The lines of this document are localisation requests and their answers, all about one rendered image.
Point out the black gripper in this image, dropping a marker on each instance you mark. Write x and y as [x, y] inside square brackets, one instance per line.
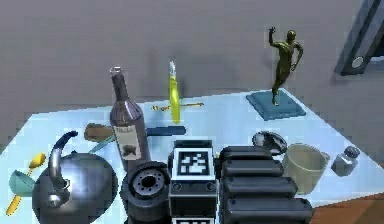
[146, 190]

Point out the small grey salt shaker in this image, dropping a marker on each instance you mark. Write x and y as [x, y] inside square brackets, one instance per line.
[345, 161]

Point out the dark glass wine bottle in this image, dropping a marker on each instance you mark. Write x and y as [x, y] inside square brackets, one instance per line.
[128, 123]

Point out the beige mug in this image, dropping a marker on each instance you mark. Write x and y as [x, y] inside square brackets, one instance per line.
[303, 166]

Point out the yellow spoon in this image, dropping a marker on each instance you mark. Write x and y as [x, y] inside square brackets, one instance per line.
[26, 180]

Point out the shiny metal kettle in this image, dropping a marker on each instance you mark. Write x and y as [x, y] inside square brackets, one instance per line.
[73, 186]

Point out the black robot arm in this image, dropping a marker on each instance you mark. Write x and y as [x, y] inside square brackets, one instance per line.
[256, 186]

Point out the dark round dish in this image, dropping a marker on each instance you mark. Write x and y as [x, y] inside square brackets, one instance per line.
[270, 141]

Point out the bronze figure statue blue base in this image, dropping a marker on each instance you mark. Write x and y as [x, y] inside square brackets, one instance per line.
[283, 76]

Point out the dark blue flat bar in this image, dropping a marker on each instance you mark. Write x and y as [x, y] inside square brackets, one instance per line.
[166, 130]

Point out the teal small bowl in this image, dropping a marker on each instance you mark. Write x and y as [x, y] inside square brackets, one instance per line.
[20, 183]

